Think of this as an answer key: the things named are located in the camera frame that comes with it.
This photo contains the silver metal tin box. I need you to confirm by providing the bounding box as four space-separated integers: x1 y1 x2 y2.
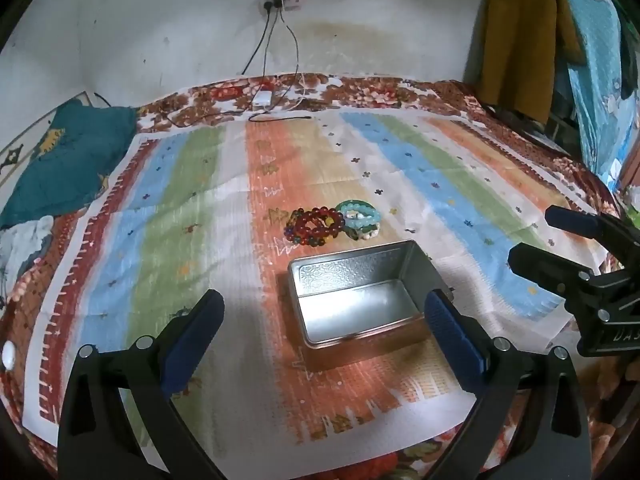
287 239 444 370

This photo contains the turquoise bead bracelet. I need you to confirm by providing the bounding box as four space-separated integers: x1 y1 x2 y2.
335 200 377 226

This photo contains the multicolour bead bracelet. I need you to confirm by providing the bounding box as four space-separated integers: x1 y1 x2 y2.
283 224 327 249

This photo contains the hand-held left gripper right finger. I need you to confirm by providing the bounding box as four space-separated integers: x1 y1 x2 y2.
424 290 593 480

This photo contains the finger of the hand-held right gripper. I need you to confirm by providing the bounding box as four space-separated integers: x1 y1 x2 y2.
507 242 596 307
544 205 640 267

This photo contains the white bead bracelet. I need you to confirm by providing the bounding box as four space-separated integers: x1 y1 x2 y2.
350 217 382 242

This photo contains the striped colourful mat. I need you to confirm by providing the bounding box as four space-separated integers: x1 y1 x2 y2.
22 107 607 450

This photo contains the short black cable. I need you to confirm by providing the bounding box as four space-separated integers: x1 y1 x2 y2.
248 112 313 122

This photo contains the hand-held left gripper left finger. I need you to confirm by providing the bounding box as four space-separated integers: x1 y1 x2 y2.
57 289 226 480

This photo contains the red bead bracelet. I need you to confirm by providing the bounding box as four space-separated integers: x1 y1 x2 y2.
292 207 346 242

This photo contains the white cable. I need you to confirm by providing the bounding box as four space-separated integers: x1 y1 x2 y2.
270 7 307 111

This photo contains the white crumpled cloth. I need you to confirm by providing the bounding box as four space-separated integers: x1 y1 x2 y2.
0 216 57 292

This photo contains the teal pillow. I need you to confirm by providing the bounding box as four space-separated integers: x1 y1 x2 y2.
0 99 139 231

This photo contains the mustard hanging garment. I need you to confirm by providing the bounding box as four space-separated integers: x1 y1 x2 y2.
474 0 574 124

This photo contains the blue printed hanging cloth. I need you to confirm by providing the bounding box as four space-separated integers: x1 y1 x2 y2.
542 0 640 192

